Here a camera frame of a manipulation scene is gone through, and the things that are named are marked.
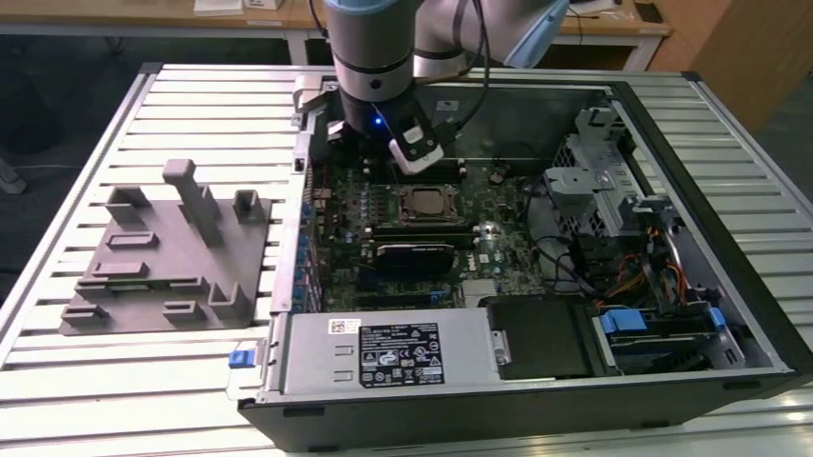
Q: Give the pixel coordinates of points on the silver metal drive cage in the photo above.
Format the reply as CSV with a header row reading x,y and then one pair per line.
x,y
591,181

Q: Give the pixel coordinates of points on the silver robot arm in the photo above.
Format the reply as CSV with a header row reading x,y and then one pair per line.
x,y
372,47

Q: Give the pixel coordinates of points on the black PC case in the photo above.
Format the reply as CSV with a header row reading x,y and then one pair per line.
x,y
445,419

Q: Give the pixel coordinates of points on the black phone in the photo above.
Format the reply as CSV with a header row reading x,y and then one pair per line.
x,y
650,12

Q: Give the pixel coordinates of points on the black power supply label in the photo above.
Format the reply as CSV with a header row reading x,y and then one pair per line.
x,y
401,354

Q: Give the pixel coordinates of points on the small white box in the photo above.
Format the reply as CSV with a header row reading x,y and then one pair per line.
x,y
264,4

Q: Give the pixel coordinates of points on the grey parts rack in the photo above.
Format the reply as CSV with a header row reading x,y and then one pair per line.
x,y
178,266

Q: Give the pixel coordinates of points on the silver CPU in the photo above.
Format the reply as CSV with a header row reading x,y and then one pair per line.
x,y
428,202

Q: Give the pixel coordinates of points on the white case label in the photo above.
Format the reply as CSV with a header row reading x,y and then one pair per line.
x,y
448,105

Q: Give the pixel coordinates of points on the black RAM slot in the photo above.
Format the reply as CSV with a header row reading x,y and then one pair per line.
x,y
455,174
467,244
455,163
420,234
420,239
420,229
455,168
420,180

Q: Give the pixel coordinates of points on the grey power supply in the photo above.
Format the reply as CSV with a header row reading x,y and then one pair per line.
x,y
305,362

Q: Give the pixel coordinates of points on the large white box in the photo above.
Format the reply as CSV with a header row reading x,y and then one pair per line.
x,y
218,5

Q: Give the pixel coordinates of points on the blue case latch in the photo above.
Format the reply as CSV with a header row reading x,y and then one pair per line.
x,y
242,359

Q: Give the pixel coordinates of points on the round coin battery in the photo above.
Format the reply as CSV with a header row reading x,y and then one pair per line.
x,y
499,174

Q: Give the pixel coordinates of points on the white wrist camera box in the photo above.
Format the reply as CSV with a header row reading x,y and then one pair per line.
x,y
420,152

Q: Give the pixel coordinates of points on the graphics card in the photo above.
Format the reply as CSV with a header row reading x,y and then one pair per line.
x,y
413,259

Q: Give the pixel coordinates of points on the hard disk in blue carrier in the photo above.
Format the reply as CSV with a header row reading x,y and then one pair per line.
x,y
626,321

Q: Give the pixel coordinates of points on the black plastic cover box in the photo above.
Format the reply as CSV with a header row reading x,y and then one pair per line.
x,y
540,338

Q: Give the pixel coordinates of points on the wooden desk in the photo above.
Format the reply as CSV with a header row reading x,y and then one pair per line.
x,y
160,21

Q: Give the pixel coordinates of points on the grey stand leg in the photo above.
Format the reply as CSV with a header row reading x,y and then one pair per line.
x,y
10,178

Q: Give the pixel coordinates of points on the green RAM stick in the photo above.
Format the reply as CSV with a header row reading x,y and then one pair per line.
x,y
137,284

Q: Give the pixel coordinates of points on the silver chipset heatsink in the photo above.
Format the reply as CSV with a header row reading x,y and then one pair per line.
x,y
480,288

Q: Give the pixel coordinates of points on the white barcode sticker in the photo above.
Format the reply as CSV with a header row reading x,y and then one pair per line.
x,y
344,326

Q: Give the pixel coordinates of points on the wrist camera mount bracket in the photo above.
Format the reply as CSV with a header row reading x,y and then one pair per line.
x,y
336,132

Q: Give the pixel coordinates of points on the green motherboard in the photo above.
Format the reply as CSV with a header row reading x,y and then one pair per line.
x,y
515,224

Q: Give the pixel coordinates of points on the black expansion slot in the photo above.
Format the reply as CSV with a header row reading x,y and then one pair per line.
x,y
395,300

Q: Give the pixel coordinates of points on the CPU socket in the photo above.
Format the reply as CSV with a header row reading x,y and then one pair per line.
x,y
427,220

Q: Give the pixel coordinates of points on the wooden cabinet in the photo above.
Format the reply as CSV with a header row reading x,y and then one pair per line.
x,y
750,57

